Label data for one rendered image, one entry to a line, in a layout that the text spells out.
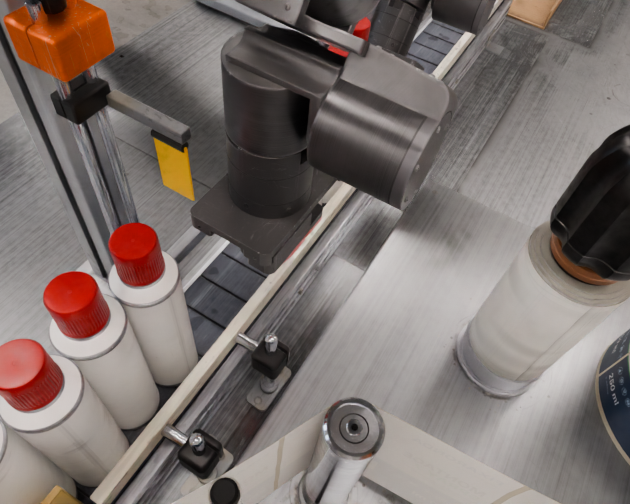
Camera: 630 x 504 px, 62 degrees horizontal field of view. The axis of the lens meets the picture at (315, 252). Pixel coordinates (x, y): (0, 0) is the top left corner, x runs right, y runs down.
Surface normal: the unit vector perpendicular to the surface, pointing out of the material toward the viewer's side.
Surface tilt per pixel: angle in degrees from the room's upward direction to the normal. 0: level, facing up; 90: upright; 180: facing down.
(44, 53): 90
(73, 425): 90
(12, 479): 90
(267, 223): 0
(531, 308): 87
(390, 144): 48
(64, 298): 3
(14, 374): 2
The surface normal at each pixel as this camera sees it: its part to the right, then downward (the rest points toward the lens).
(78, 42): 0.85, 0.47
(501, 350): -0.73, 0.50
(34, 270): 0.09, -0.58
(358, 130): -0.33, 0.11
